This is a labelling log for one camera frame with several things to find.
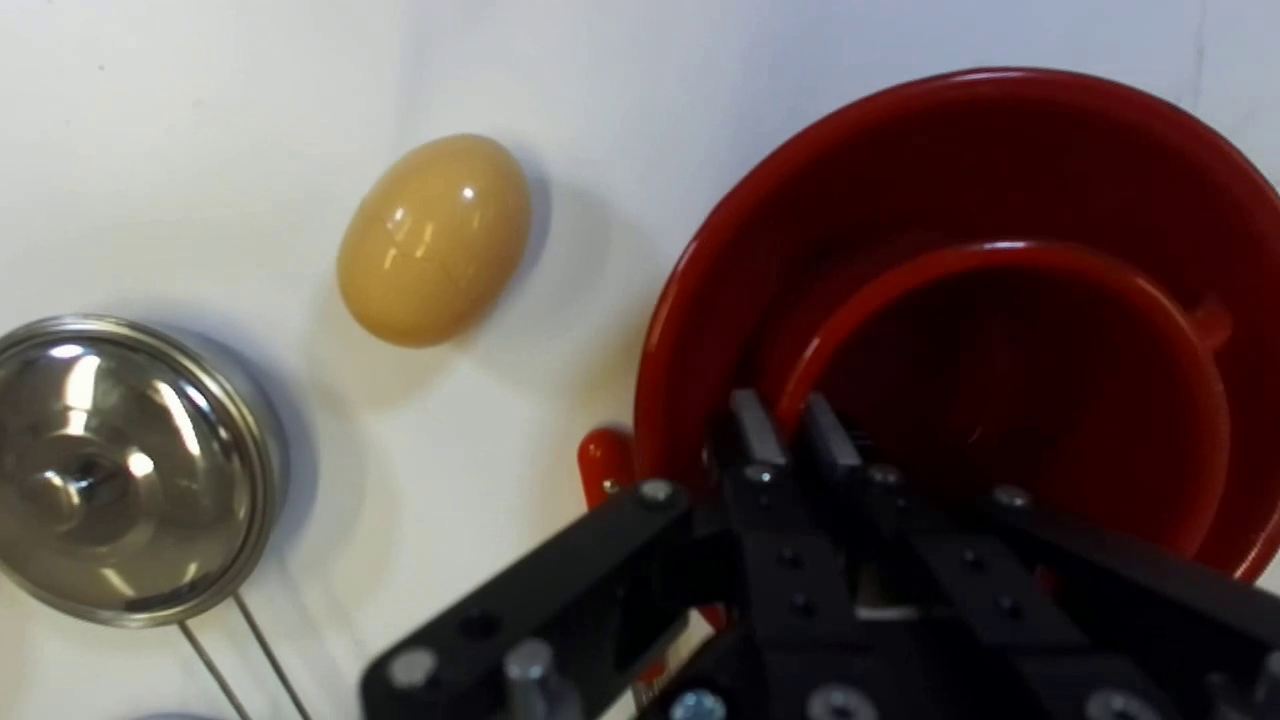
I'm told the tan toy egg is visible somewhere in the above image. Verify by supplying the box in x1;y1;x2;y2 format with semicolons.
330;133;536;351

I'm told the steel lidded pan wire handle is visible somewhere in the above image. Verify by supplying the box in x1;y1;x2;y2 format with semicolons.
0;311;319;720

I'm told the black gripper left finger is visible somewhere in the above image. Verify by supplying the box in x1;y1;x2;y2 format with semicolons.
717;386;857;645

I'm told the red plastic bowl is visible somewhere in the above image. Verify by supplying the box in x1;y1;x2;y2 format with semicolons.
630;63;1280;589

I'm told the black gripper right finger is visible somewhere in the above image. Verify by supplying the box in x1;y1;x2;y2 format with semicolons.
794;393;1016;632

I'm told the red plastic cup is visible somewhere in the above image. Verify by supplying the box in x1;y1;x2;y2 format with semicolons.
773;237;1237;564

